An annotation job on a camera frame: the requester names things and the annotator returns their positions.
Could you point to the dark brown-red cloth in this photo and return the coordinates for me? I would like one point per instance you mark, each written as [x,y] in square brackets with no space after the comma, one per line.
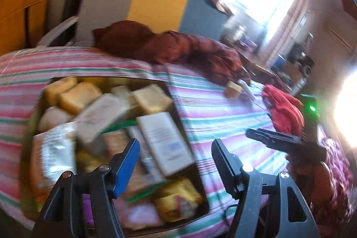
[173,48]

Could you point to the red cloth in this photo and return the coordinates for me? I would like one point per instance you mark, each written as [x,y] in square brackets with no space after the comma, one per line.
[284,109]

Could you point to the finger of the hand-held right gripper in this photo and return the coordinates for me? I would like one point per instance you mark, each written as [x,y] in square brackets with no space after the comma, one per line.
[276,140]

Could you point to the black stereo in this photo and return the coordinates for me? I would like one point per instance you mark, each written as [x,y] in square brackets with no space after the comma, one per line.
[302,59]

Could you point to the person's right hand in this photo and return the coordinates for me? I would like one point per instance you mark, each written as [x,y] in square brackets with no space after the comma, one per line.
[315,179]

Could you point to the gold box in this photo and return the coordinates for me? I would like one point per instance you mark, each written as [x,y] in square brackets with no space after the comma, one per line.
[193,175]

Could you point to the yellow snack packet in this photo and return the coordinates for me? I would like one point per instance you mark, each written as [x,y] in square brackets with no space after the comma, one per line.
[178,196]

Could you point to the silver orange snack packet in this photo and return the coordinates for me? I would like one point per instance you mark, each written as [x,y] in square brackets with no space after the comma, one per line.
[55,148]

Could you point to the striped pink green blanket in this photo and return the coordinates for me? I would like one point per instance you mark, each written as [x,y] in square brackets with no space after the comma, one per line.
[209,121]

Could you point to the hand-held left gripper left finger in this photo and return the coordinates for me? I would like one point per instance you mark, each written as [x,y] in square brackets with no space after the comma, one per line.
[127,168]

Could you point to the green striped small box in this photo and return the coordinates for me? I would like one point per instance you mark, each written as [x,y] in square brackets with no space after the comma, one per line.
[120,90]

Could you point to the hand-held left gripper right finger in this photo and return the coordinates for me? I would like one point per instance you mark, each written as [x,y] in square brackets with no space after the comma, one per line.
[224,168]

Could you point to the white cake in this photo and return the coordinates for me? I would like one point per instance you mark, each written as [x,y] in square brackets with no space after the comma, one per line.
[53,118]

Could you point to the cardboard box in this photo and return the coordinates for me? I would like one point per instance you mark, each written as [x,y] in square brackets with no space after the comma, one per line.
[292,75]

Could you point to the blue container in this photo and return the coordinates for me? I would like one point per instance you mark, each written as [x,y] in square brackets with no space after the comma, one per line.
[279,62]

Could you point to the green edged biscuit packet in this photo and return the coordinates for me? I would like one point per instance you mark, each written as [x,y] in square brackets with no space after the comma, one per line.
[117,140]

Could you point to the wooden desk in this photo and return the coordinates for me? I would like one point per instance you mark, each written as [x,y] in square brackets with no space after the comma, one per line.
[260,68]

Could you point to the yellow cake block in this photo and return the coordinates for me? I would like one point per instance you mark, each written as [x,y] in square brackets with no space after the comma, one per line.
[152,98]
[60,90]
[233,88]
[79,97]

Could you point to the slim dark white box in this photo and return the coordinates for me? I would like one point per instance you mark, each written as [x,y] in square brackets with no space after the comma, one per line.
[147,162]

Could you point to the grey yellow blue headboard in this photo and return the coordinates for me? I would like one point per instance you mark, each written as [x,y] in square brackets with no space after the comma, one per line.
[156,3]

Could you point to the orange wardrobe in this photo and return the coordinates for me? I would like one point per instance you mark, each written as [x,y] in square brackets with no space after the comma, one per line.
[19,12]

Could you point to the white labelled box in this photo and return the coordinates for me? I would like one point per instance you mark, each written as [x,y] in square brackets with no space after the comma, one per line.
[164,143]

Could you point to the person's right forearm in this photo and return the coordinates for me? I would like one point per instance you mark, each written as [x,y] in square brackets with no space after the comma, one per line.
[337,154]

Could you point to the pink packet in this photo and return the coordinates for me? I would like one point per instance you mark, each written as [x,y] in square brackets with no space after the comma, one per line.
[139,213]

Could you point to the white printed box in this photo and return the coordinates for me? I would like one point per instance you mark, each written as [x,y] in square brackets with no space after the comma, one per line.
[100,115]

